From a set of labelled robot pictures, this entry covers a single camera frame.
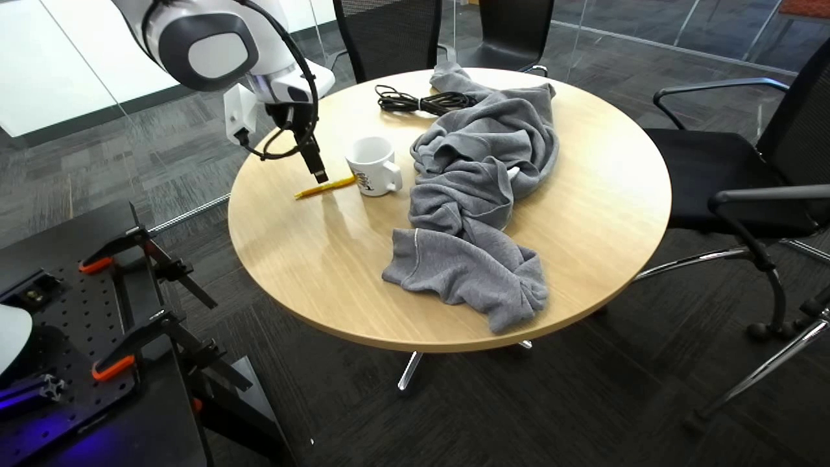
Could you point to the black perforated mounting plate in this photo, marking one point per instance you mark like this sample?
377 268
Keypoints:
79 333

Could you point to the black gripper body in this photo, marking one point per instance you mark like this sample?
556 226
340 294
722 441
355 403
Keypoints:
288 117

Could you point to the yellow pen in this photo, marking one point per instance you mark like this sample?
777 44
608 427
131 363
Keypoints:
327 188

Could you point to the gray hoodie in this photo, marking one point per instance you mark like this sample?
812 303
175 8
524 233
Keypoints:
468 182

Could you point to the white mug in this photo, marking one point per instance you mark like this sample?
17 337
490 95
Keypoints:
375 163

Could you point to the chrome table base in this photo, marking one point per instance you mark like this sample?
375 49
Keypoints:
408 371

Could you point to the orange bench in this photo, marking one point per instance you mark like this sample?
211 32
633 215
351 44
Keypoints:
804 6

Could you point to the white wrist-mounted box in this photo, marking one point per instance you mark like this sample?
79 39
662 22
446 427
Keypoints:
238 112

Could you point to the black mesh office chair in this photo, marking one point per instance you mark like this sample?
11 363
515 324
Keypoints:
734 163
389 35
515 28

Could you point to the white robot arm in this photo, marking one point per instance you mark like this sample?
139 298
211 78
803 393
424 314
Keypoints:
207 41

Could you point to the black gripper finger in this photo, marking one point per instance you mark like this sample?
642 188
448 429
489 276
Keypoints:
307 149
320 163

